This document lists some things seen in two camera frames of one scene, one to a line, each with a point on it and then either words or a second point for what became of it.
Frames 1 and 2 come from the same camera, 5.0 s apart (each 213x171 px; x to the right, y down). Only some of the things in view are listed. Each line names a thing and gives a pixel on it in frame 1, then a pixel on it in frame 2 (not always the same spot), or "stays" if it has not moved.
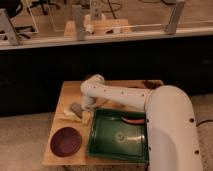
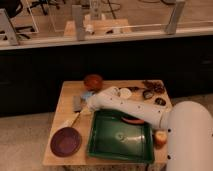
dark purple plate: [66, 141] stays
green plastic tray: [114, 139] stays
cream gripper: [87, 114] -> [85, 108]
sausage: [133, 121] stays
